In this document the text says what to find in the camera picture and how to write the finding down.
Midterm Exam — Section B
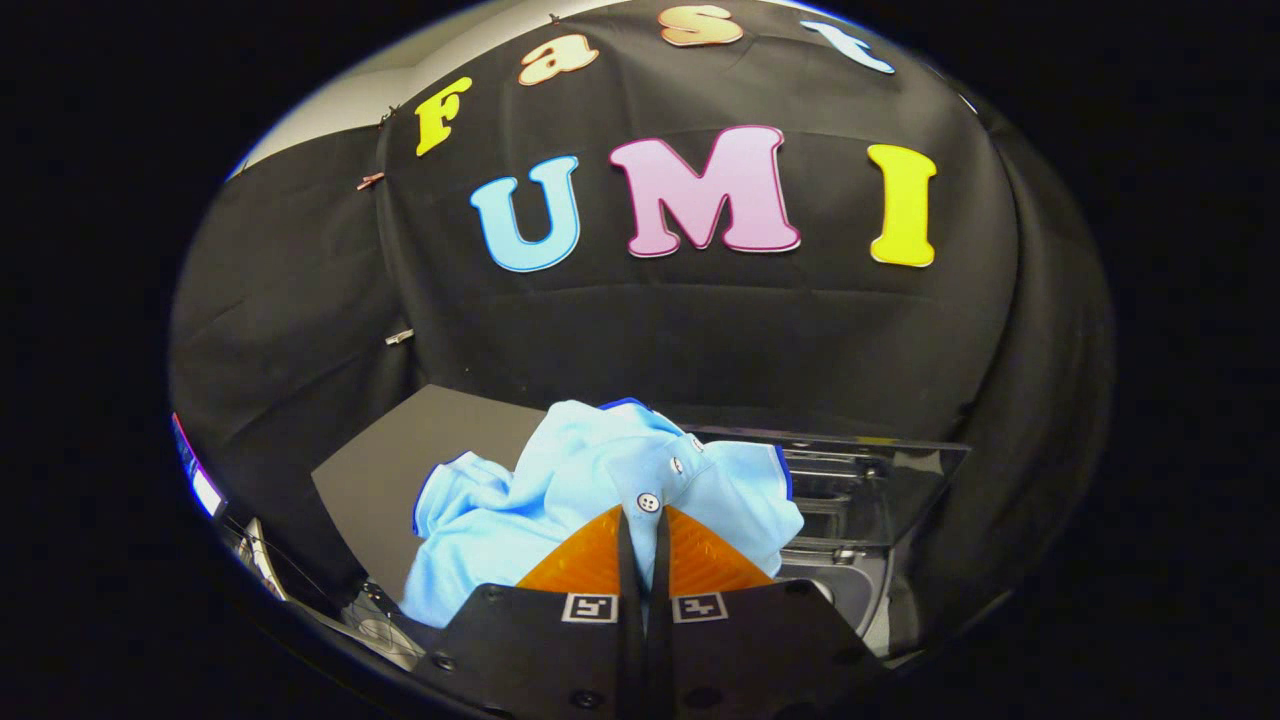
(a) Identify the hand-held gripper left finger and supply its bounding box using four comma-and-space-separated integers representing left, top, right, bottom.
412, 503, 648, 720

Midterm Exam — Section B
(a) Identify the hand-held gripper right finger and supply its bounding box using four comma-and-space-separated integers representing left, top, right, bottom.
647, 503, 893, 720

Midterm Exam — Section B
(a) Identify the light blue polo shirt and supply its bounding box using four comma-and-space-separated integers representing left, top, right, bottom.
400, 397, 806, 629

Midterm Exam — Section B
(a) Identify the grey washing machine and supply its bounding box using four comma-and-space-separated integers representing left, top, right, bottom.
775, 545, 896, 661

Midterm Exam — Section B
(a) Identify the dark glass washing machine lid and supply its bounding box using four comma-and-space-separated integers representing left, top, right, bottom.
690, 425, 971, 581

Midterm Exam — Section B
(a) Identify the bright screen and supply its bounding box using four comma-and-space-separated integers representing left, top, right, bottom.
172, 412, 227, 519

